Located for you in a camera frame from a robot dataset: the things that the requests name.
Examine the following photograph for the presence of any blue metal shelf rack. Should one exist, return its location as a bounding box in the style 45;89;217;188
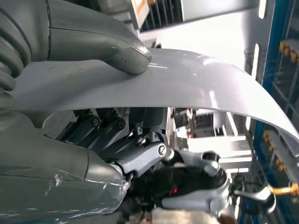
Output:
253;0;299;224

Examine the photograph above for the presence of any silver and black humanoid robot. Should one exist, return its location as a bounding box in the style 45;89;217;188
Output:
131;150;277;221

